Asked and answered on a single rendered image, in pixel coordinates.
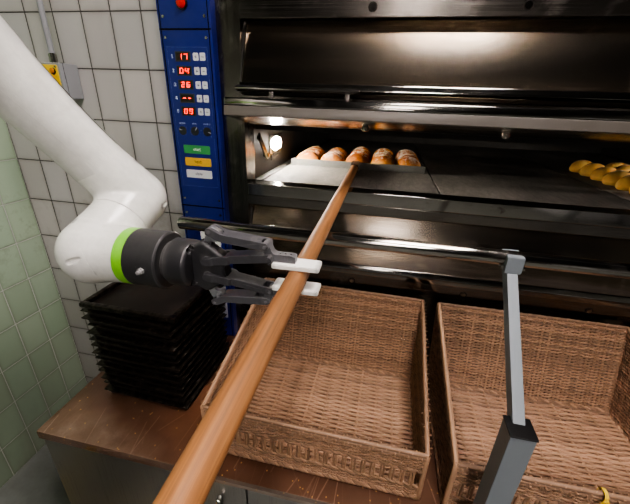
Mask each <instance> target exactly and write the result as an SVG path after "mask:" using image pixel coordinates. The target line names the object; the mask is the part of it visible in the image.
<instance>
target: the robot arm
mask: <svg viewBox="0 0 630 504"><path fill-rule="evenodd" d="M0 117H1V118H2V119H3V120H4V121H6V122H7V123H8V124H9V125H11V126H12V127H13V128H14V129H16V130H17V131H18V132H19V133H21V134H22V135H23V136H24V137H26V138H27V139H28V140H29V141H31V142H32V143H33V144H34V145H35V146H37V147H38V148H39V149H40V150H41V151H42V152H44V153H45V154H46V155H47V156H48V157H49V158H51V159H52V160H53V161H54V162H55V163H56V164H57V165H59V166H60V167H61V168H62V169H63V170H64V171H65V172H66V173H67V174H69V175H70V176H71V177H72V178H73V179H74V180H75V181H76V182H78V183H80V184H81V185H82V186H83V187H84V188H85V189H86V190H87V191H88V192H89V193H90V194H91V195H92V196H93V202H92V203H91V204H90V205H89V206H88V207H87V208H86V209H85V210H84V211H83V212H82V213H81V214H80V215H79V216H78V217H77V218H75V219H74V220H73V221H72V222H71V223H70V224H69V225H68V226H67V227H65V228H64V229H63V230H62V231H61V233H60V234H59V235H58V237H57V239H56V242H55V246H54V254H55V259H56V262H57V264H58V266H59V267H60V268H61V270H62V271H63V272H64V273H65V274H66V275H68V276H69V277H71V278H73V279H75V280H77V281H80V282H83V283H94V284H97V283H106V282H121V283H129V284H136V285H144V286H151V287H158V288H165V289H166V288H170V287H172V286H173V285H183V286H200V287H202V288H204V289H205V290H209V291H210V293H211V295H212V296H213V299H212V300H211V302H212V304H213V305H219V304H222V303H239V304H256V305H268V304H269V303H270V301H271V300H272V298H273V296H274V295H275V294H276V293H277V291H278V289H279V288H280V286H281V284H282V283H283V281H284V279H285V278H279V277H278V278H277V279H276V280H275V281H271V280H267V279H264V278H260V277H256V276H252V275H249V274H245V273H241V272H238V270H236V269H232V268H231V267H230V264H252V263H267V264H268V263H269V264H268V265H270V264H271V263H272V262H273V263H272V264H271V268H273V269H282V270H291V271H300V272H308V273H317V274H318V273H319V271H320V268H321V266H322V261H319V260H309V259H300V258H297V254H296V253H292V252H282V251H277V250H276V249H275V248H274V246H273V240H272V239H271V238H268V237H263V236H258V235H253V234H248V233H243V232H238V231H233V230H227V229H225V228H223V227H222V226H220V225H218V224H216V223H214V224H212V225H211V226H209V227H208V228H206V229H205V231H204V233H205V238H203V239H201V240H197V239H190V238H182V237H181V236H180V234H178V233H177V232H174V231H166V230H157V229H151V228H152V227H153V225H154V224H155V223H156V222H157V221H158V219H159V218H160V217H161V216H162V215H163V213H164V211H165V209H166V206H167V194H166V191H165V188H164V186H163V185H162V183H161V182H160V181H159V180H158V179H157V178H156V177H155V176H154V175H152V174H151V173H150V172H149V171H148V170H146V169H145V168H144V167H143V166H141V165H140V164H139V163H138V162H137V161H136V160H135V159H133V158H132V157H131V156H130V155H129V154H128V153H127V152H125V151H124V150H123V149H122V148H121V147H120V146H119V144H118V143H117V142H116V141H115V140H114V139H113V138H112V137H111V136H109V135H108V134H107V133H106V132H105V131H104V130H103V129H102V128H101V127H100V126H99V125H98V124H97V123H96V122H95V121H94V120H93V119H92V117H91V116H90V115H89V114H88V113H87V112H86V111H85V110H84V109H83V108H82V107H81V106H80V105H79V104H78V103H77V102H76V101H75V100H74V99H73V98H72V97H71V95H70V94H69V93H68V92H67V91H66V90H65V89H64V88H63V87H62V86H61V85H60V84H59V82H58V81H57V80H56V79H55V78H54V77H53V76H52V75H51V74H50V72H49V71H48V70H47V69H46V68H45V67H44V66H43V65H42V63H41V62H40V61H39V60H38V59H37V58H36V56H35V55H34V54H33V53H32V52H31V51H30V50H29V48H28V47H27V46H26V45H25V44H24V42H23V41H22V40H21V39H20V38H19V37H18V35H17V34H16V33H15V32H14V30H13V29H12V28H11V27H10V26H9V24H8V23H7V22H6V21H5V20H4V18H3V17H2V16H1V15H0ZM217 241H218V242H221V243H225V244H230V245H235V246H240V247H245V248H250V249H255V250H235V249H226V250H224V249H223V248H221V247H220V246H219V245H217V244H216V243H215V242H217ZM220 284H221V285H225V286H231V285H232V286H236V287H239V288H243V289H227V290H226V289H225V288H218V287H217V286H218V285H220ZM246 289H247V290H246Z"/></svg>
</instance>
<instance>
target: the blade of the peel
mask: <svg viewBox="0 0 630 504"><path fill-rule="evenodd" d="M371 160H372V157H371ZM371 160H370V162H371ZM370 162H369V163H360V170H374V171H389V172H403V173H418V174H425V168H426V167H425V166H424V165H423V164H422V163H421V162H420V161H419V162H420V164H421V166H406V165H396V163H394V165H391V164H376V163H370ZM351 163H352V162H345V161H330V160H315V159H300V158H297V157H294V158H291V165H302V166H317V167H331V168H345V169H350V164H351Z"/></svg>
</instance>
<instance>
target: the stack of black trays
mask: <svg viewBox="0 0 630 504"><path fill-rule="evenodd" d="M212 299H213V296H212V295H211V293H210V291H209V290H205V289H204V288H202V287H200V286H183V285H173V286H172V287H170V288H166V289H165V288H158V287H151V286H144V285H136V284H129V283H121V282H112V283H110V284H109V285H107V286H106V287H104V288H102V289H101V290H99V291H98V292H96V293H94V294H93V295H91V296H90V297H88V298H86V299H85V300H84V301H82V302H80V303H79V307H83V309H81V310H80V311H83V312H88V313H87V314H86V315H84V316H83V317H81V318H82V319H86V320H89V322H90V323H89V324H88V325H89V326H94V327H93V328H92V329H90V330H89V331H87V332H86V333H88V334H93V336H92V337H91V338H89V340H93V341H95V342H94V343H92V344H91V346H96V347H98V348H97V349H95V350H94V351H93V352H92V353H94V354H98V356H96V357H95V358H97V359H101V360H100V361H99V362H98V363H97V364H96V365H99V366H102V367H101V368H100V369H98V371H102V372H105V374H104V375H103V376H101V378H103V379H106V380H105V381H104V382H105V383H108V385H107V386H106V387H105V388H104V389H105V390H109V391H111V392H113V393H118V394H122V395H126V396H130V397H135V398H139V399H143V400H147V401H151V402H156V403H160V404H164V405H168V406H172V407H177V408H181V409H185V410H186V409H188V407H189V406H190V405H191V403H192V402H193V400H194V399H195V397H196V396H197V395H198V393H199V392H200V390H201V389H202V387H203V386H204V385H205V383H206V382H207V380H208V379H209V377H210V376H211V375H212V373H213V372H214V370H215V369H216V367H217V366H218V365H219V363H220V362H221V360H222V359H223V358H224V356H225V355H226V353H227V352H228V350H229V349H230V348H229V347H227V346H228V344H229V342H225V340H226V339H227V338H228V335H225V334H226V333H227V331H225V330H226V329H227V326H223V325H224V324H225V323H226V322H227V320H223V319H224V318H225V317H226V315H227V314H222V313H223V312H224V311H225V310H226V308H222V307H223V306H224V304H225V303H222V304H219V305H213V304H212V302H211V300H212Z"/></svg>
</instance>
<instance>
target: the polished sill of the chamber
mask: <svg viewBox="0 0 630 504"><path fill-rule="evenodd" d="M338 188H339V186H329V185H317V184H305V183H292V182H280V181H267V180H255V179H254V180H252V181H251V182H249V183H248V195H257V196H268V197H280V198H291V199H302V200H313V201H324V202H330V201H331V199H332V198H333V196H334V194H335V193H336V191H337V189H338ZM343 203H347V204H358V205H369V206H381V207H392V208H403V209H414V210H425V211H437V212H448V213H459V214H470V215H482V216H493V217H504V218H515V219H526V220H538V221H549V222H560V223H571V224H582V225H594V226H605V227H616V228H627V229H630V210H627V209H615V208H602V207H590V206H578V205H565V204H553V203H540V202H528V201H516V200H503V199H491V198H478V197H466V196H453V195H441V194H429V193H416V192H404V191H391V190H379V189H367V188H354V187H350V188H349V190H348V192H347V195H346V197H345V199H344V201H343Z"/></svg>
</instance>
